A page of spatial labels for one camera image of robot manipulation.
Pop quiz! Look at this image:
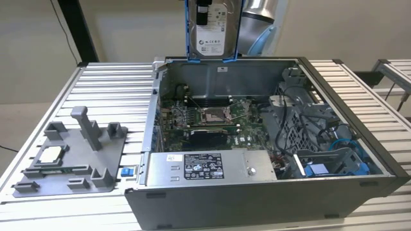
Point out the slatted metal side table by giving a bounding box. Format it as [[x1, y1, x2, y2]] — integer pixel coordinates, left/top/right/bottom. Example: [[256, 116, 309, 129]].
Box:
[[372, 59, 411, 97]]

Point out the silver power supply unit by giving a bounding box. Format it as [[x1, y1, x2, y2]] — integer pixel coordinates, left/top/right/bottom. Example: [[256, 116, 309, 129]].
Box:
[[143, 149, 278, 187]]

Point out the green RAM stick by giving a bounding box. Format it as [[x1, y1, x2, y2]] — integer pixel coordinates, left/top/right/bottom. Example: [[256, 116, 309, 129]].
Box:
[[26, 165, 89, 174]]

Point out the black graphics card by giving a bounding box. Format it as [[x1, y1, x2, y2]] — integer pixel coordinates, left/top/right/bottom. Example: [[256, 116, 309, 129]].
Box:
[[188, 128, 228, 146]]

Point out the blue carrier in bay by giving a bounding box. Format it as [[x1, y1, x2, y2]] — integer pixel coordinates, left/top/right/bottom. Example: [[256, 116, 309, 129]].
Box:
[[304, 165, 329, 178]]

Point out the CPU socket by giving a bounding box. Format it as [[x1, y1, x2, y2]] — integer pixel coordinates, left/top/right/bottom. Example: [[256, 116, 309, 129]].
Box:
[[200, 107, 232, 124]]

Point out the silver CPU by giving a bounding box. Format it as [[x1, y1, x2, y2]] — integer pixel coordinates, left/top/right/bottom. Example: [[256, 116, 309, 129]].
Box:
[[37, 145, 66, 165]]

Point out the metal socket cover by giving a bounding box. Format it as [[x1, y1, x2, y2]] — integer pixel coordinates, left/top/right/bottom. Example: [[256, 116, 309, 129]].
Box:
[[224, 99, 253, 121]]

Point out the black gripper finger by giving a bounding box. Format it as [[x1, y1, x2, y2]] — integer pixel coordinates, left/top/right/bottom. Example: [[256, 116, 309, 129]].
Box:
[[194, 0, 212, 26]]

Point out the thin wire locking lever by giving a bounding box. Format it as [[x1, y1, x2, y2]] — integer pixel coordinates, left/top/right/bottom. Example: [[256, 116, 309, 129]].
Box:
[[190, 97, 206, 113]]

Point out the grey disk bay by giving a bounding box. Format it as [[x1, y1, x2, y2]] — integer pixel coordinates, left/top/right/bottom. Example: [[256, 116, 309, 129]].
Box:
[[293, 146, 369, 179]]

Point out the black table bracket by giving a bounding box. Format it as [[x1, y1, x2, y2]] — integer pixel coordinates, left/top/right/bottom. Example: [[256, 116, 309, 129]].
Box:
[[354, 71, 384, 89]]

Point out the grey parts rack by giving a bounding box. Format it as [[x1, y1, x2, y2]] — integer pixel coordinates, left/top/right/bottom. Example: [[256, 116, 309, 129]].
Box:
[[11, 105, 129, 198]]

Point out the hard disk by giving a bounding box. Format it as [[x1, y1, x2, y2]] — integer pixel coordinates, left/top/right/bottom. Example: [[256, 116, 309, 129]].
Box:
[[182, 0, 241, 64]]

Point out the green motherboard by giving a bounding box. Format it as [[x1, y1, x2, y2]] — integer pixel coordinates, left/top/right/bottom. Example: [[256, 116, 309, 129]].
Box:
[[158, 96, 273, 152]]

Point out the black camera cable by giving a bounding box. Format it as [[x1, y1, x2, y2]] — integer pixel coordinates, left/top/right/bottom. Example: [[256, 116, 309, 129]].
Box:
[[50, 0, 78, 64]]

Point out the black RAM slot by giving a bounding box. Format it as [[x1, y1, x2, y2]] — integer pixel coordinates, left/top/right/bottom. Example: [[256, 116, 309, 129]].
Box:
[[189, 95, 233, 102], [188, 121, 236, 128]]

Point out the blue wire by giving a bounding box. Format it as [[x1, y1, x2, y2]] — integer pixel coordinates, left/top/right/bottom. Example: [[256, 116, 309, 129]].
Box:
[[330, 124, 365, 160]]

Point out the black upright post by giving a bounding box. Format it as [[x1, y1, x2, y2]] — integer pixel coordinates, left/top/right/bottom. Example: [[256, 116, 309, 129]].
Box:
[[57, 0, 99, 63]]

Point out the dark grey PC case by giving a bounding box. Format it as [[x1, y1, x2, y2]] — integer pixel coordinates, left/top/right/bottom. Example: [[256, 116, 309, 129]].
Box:
[[123, 56, 411, 231]]

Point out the grey perforated drive cage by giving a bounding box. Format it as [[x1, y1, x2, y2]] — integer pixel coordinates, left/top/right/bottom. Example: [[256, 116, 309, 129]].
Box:
[[265, 81, 341, 154]]

